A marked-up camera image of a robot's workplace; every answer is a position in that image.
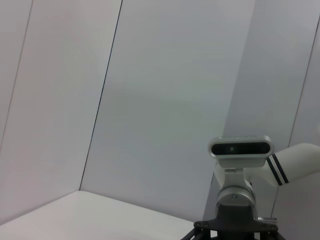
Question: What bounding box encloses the silver head camera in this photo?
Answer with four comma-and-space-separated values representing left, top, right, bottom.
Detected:
207, 135, 275, 169

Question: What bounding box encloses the silver white head neck mount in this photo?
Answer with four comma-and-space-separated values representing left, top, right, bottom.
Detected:
213, 164, 257, 208

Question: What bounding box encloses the silver knurled antenna connector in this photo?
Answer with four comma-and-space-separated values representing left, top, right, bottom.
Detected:
253, 216, 278, 225

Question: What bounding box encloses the black head stand bracket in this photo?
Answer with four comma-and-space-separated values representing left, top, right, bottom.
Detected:
179, 203, 291, 240

